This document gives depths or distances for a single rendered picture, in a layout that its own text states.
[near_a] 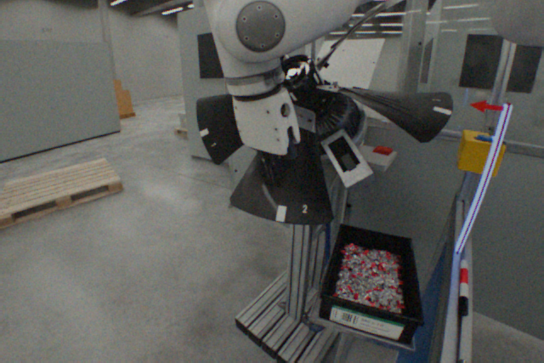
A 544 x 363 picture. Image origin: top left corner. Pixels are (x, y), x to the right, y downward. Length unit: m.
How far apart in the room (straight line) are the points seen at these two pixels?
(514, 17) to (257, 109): 0.42
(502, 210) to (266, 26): 1.31
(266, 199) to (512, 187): 1.13
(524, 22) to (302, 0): 0.37
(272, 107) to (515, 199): 1.22
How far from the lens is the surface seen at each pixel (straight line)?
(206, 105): 0.76
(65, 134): 5.88
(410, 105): 0.51
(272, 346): 1.28
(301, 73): 0.58
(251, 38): 0.23
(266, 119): 0.34
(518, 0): 0.50
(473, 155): 0.79
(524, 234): 1.46
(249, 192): 0.50
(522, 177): 1.35
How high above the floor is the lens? 1.22
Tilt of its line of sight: 21 degrees down
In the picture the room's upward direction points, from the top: straight up
